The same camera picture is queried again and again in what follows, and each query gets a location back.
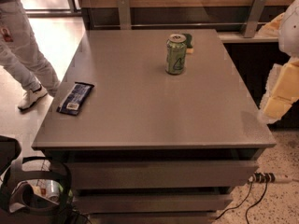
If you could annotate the green soda can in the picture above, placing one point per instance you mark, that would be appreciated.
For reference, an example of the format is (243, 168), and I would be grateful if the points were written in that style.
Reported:
(176, 52)

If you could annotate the person in light trousers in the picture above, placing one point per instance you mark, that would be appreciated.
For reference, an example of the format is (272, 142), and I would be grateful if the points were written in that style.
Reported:
(19, 53)

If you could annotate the grey drawer cabinet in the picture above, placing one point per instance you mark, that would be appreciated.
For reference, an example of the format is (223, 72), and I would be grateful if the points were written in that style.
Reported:
(138, 112)

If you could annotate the lower grey drawer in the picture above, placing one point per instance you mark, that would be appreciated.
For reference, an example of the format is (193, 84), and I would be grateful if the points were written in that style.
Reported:
(151, 203)

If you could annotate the green and yellow sponge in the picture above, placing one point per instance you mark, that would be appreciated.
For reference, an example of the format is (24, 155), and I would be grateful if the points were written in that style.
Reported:
(188, 42)

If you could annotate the left metal bracket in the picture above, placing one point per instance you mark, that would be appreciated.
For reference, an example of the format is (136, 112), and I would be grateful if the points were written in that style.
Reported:
(124, 11)

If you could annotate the silver can in bin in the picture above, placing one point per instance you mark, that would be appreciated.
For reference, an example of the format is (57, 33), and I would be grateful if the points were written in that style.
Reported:
(52, 190)

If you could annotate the grey wall shelf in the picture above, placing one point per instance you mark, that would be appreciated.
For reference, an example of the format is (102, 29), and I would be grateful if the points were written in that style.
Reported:
(233, 37)

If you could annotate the blue rxbar wrapper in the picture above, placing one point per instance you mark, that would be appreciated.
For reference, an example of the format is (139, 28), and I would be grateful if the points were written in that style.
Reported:
(74, 100)

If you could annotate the white power strip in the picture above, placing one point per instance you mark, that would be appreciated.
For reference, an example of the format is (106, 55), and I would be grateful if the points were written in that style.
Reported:
(270, 178)

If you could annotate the grey drawer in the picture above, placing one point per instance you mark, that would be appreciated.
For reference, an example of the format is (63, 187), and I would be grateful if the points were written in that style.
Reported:
(151, 203)
(160, 174)

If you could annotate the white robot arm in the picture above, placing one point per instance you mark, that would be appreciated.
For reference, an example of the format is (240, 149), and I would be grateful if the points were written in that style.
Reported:
(288, 33)

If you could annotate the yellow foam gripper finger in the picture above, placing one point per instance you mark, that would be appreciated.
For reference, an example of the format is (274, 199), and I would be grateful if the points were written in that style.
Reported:
(281, 91)
(271, 28)

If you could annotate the white sneaker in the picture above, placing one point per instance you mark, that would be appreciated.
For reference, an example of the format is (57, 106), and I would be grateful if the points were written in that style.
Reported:
(31, 97)

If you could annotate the upper grey drawer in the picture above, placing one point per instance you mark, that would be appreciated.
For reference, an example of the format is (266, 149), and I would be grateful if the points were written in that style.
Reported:
(160, 174)

